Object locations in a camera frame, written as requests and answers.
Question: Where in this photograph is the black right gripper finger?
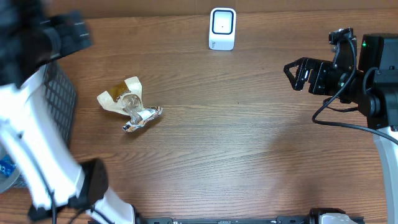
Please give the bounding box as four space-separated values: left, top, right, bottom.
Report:
291 57 317 72
284 63 307 91

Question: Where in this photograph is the beige clear pastry bag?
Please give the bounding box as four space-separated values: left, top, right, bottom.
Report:
97 77 164 133

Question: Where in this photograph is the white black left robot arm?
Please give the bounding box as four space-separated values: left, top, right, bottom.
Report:
1 1 139 223

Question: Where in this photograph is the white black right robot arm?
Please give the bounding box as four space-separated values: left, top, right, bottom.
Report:
284 28 397 223

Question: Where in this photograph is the white barcode scanner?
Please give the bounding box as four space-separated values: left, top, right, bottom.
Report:
208 7 236 51

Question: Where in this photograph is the grey plastic mesh basket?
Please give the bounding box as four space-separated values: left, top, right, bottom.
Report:
1 62 78 193

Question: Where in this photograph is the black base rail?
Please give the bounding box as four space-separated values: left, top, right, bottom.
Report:
142 208 365 224

